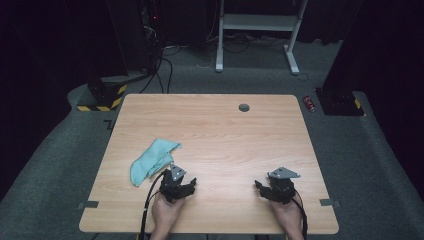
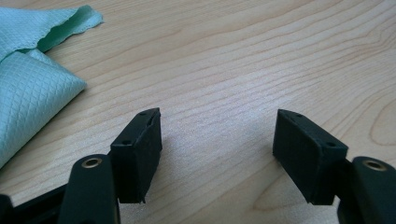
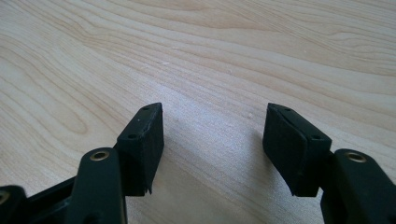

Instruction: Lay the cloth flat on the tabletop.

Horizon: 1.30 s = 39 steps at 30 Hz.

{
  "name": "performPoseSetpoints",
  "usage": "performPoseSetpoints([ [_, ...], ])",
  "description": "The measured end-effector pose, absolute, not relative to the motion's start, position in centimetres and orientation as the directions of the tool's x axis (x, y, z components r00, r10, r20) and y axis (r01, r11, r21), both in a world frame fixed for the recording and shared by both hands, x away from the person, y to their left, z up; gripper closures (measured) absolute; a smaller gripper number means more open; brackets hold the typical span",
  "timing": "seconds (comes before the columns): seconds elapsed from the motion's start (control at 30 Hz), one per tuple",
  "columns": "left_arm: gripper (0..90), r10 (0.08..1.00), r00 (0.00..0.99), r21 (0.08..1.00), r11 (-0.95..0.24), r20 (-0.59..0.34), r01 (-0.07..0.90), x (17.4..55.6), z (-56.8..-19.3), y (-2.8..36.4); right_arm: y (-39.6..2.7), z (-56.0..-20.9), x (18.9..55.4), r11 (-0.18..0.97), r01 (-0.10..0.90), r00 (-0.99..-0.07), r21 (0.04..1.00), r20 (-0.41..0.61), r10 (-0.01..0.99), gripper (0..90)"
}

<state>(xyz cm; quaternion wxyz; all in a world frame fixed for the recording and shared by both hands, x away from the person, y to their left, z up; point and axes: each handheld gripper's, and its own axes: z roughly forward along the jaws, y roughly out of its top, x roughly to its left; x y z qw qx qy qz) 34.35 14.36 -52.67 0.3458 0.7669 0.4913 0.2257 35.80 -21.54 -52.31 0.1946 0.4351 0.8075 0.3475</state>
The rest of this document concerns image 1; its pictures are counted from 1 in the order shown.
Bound person's right hand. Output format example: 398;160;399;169
269;200;304;235

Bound cable bundle under stand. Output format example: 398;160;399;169
205;32;288;54

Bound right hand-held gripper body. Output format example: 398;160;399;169
266;166;301;205

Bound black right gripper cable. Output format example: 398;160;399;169
293;189;309;240

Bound person's left hand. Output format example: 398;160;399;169
151;194;185;233

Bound teal microfibre cloth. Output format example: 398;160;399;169
129;138;183;188

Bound black pillar with dark base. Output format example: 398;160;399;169
314;0;366;117

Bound red drink can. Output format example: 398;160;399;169
302;95;317;114

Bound black floor cables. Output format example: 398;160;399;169
139;45;183;95

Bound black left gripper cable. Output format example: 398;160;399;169
138;169;168;240

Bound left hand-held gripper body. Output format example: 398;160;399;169
159;164;190;204

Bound black pillar with striped base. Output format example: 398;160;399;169
76;0;129;113

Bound white metal stand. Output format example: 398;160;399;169
215;0;309;76

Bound dark equipment with red light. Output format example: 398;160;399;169
139;0;165;73

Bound grey tape strip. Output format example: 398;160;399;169
319;198;342;208
77;200;100;210

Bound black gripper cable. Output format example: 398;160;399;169
138;169;168;240
293;189;309;240

